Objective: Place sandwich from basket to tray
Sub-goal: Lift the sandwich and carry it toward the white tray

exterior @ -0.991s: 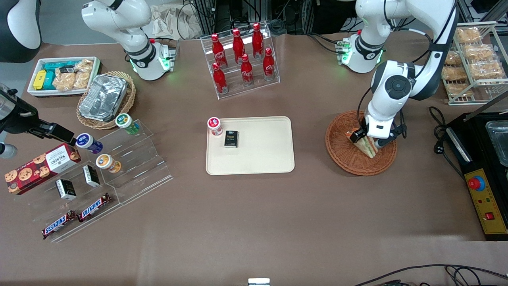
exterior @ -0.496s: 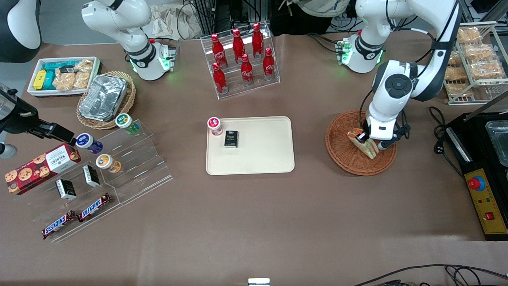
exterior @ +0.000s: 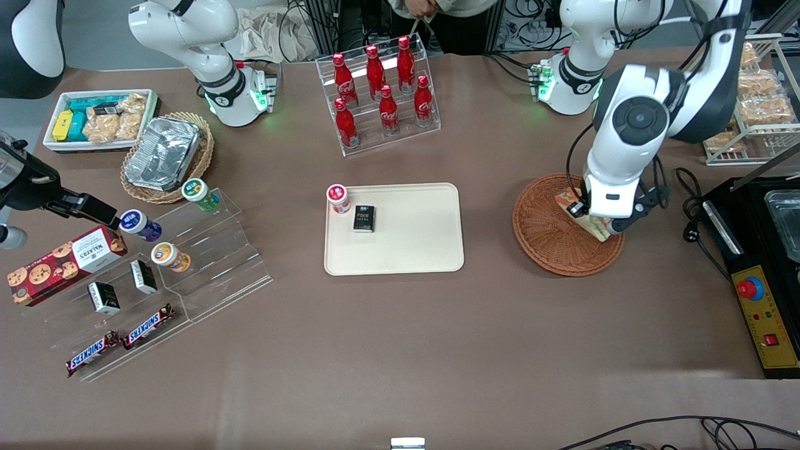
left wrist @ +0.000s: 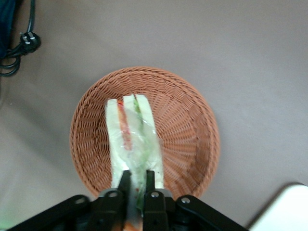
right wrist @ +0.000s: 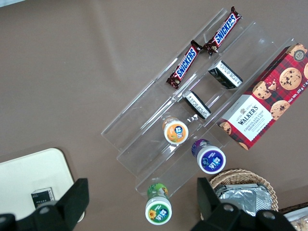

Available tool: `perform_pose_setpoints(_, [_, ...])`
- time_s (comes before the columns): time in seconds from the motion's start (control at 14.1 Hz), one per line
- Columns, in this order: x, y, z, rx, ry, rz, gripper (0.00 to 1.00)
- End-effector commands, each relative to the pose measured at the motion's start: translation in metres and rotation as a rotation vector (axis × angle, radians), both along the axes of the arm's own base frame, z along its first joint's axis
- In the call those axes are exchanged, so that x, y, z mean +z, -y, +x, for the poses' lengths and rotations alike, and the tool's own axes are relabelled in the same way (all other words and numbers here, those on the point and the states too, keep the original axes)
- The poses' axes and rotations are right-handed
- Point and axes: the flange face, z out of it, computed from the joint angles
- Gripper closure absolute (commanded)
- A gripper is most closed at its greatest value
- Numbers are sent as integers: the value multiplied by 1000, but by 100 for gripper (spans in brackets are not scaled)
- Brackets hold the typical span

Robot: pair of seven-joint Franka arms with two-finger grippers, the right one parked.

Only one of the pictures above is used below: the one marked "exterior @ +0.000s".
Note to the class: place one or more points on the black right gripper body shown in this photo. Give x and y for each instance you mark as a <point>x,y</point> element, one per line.
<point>36,190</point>

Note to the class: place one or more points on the sandwich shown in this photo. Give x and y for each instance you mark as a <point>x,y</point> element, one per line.
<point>597,230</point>

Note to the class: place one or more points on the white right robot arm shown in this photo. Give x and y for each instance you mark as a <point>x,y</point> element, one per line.
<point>212,62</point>

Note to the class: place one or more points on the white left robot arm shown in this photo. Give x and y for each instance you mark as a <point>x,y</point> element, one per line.
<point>637,119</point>

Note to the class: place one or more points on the round brown wicker basket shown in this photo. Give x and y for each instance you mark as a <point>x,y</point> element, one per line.
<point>550,250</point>

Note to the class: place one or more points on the aluminium foil tray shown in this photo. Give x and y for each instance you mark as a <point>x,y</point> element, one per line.
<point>162,153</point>

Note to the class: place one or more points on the shallow tan wicker basket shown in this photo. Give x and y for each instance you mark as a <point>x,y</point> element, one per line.
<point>203,156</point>

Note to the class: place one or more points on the metal tray in machine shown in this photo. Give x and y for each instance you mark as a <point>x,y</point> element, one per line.
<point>786,222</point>

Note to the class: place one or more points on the beige plastic tray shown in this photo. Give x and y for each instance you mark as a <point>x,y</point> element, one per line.
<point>412,244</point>

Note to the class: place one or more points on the white plastic bin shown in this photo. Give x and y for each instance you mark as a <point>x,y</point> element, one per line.
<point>53,147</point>

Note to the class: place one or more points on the purple lid cup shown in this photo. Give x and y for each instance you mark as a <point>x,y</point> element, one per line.
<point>139,225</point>

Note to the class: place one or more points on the red Walkers cookie box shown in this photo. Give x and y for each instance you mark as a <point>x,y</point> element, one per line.
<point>62,265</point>

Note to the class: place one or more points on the yellow small box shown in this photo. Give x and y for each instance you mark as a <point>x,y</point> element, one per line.
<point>62,125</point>

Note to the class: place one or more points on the teal small box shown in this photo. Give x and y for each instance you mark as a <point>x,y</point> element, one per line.
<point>78,127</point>
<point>90,103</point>

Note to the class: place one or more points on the black white small carton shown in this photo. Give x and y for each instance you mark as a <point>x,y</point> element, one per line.
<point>144,276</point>
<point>104,298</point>

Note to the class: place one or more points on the bagged brown snack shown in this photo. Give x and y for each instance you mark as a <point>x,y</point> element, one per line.
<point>100,129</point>
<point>128,125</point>
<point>134,102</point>

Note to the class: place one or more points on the orange lid cup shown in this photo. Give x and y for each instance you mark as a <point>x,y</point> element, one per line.
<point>169,256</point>

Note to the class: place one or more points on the packaged crispy snack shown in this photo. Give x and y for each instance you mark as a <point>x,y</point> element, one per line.
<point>756,82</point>
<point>725,142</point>
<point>749,54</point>
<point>765,111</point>

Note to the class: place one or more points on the green lid cup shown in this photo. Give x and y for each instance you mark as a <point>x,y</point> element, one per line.
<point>199,192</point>

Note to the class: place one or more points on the Snickers bar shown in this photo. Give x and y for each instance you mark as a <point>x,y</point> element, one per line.
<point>149,326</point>
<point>92,354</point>

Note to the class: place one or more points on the clear acrylic stepped display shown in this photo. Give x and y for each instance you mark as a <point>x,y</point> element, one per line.
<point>225,262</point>

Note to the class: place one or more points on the black sealing machine yellow panel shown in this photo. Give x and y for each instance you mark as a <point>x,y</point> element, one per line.
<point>769,312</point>

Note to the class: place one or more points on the red cola bottle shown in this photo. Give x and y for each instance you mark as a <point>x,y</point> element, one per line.
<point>375,70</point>
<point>345,125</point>
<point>389,112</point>
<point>424,101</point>
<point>405,61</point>
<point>342,80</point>

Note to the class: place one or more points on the clear acrylic bottle rack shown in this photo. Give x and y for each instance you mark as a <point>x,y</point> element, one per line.
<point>400,134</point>

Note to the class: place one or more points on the small black box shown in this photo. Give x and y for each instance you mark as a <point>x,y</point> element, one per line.
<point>364,219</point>

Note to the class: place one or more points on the person in beige top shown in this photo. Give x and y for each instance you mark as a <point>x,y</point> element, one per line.
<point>462,25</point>

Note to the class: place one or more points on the red white small cup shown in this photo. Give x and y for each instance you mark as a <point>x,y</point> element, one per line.
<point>338,199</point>

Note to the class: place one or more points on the crumpled beige paper bag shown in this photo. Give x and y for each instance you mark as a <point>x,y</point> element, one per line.
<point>262,34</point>

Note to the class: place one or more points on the small white device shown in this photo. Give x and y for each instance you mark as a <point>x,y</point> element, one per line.
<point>407,444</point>

